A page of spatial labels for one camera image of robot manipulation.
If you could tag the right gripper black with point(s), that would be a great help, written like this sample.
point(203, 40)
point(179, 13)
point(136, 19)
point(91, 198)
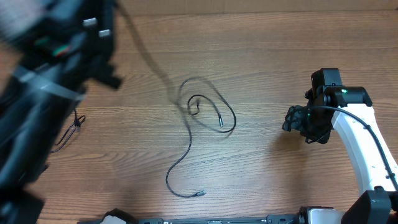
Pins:
point(293, 122)

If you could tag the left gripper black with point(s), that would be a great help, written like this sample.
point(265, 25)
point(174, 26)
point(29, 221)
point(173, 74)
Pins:
point(70, 53)

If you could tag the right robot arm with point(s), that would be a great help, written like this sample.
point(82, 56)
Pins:
point(349, 111)

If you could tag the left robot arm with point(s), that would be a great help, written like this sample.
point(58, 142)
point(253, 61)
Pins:
point(31, 120)

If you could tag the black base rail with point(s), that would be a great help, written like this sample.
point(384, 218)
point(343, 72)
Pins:
point(214, 220)

